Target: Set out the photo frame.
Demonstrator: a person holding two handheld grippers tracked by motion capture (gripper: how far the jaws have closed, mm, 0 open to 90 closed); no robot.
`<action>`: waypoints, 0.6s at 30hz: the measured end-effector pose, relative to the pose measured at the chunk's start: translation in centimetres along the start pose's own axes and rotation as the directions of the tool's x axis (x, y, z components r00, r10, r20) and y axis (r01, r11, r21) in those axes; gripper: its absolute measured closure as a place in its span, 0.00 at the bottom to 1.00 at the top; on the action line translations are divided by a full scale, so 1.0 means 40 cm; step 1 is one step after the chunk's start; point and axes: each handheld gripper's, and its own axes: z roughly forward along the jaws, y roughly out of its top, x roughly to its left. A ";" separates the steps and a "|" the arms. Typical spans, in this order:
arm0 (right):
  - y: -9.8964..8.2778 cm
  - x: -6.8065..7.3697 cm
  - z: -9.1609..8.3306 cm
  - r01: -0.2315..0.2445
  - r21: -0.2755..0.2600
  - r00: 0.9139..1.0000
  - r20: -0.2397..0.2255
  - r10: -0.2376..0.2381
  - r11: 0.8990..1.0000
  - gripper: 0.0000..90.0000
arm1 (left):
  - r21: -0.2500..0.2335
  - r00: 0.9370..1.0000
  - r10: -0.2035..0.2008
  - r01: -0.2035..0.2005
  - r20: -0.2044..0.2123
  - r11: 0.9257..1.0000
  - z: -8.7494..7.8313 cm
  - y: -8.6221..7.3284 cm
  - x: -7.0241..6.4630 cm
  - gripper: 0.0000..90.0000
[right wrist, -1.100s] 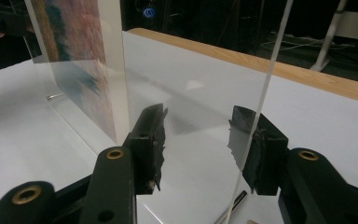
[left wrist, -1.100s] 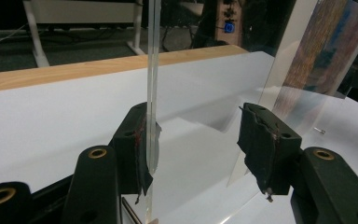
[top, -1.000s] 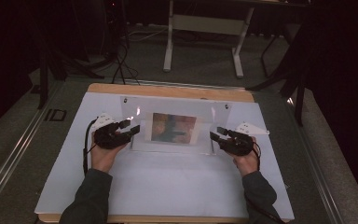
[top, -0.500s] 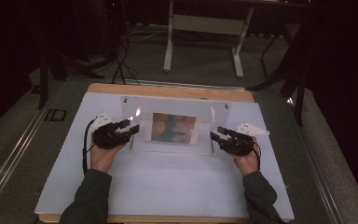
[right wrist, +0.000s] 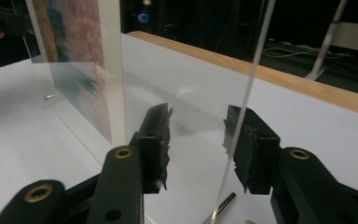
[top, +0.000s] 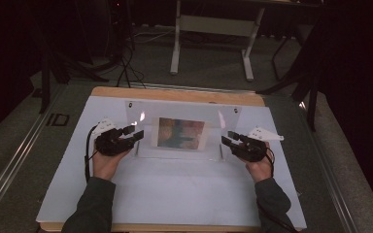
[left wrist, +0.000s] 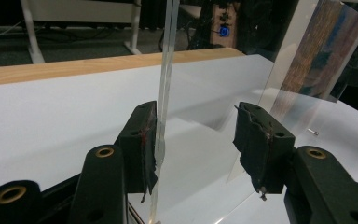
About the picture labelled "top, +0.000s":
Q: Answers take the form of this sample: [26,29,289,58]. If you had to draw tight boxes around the black floor cables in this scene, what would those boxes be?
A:
[116,28,148,89]

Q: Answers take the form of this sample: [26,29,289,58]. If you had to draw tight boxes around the person's right hand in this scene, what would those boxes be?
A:
[245,142,274,184]

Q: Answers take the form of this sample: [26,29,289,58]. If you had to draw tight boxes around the white table mat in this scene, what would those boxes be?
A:
[36,95,307,229]

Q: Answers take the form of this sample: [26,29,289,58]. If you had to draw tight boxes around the colourful picture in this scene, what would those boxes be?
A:
[151,116,213,152]

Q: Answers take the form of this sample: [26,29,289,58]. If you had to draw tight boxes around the wooden table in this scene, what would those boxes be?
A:
[38,85,306,233]

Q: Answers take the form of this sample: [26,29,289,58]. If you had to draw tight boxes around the metal floor rail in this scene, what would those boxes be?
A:
[0,84,66,222]
[298,100,361,233]

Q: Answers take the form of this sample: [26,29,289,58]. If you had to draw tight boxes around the clear acrylic picture frame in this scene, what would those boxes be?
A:
[124,100,243,161]

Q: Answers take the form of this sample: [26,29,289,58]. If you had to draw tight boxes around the white desk frame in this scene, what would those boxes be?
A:
[169,0,267,83]

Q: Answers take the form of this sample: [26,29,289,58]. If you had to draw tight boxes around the person's left hand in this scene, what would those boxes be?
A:
[91,147,131,182]

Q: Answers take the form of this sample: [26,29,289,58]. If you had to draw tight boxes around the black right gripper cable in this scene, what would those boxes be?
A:
[256,147,300,233]

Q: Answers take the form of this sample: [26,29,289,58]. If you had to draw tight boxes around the black metal stand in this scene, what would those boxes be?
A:
[28,0,111,115]
[256,13,326,132]

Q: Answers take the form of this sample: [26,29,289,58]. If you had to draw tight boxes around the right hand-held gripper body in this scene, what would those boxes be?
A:
[231,126,286,163]

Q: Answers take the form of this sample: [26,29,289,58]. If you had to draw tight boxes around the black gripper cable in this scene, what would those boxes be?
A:
[84,125,99,184]
[256,147,300,233]

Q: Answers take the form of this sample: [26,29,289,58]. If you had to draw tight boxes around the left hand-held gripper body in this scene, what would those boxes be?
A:
[91,116,136,157]

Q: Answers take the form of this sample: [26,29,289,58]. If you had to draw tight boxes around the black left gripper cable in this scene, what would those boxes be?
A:
[84,125,99,184]

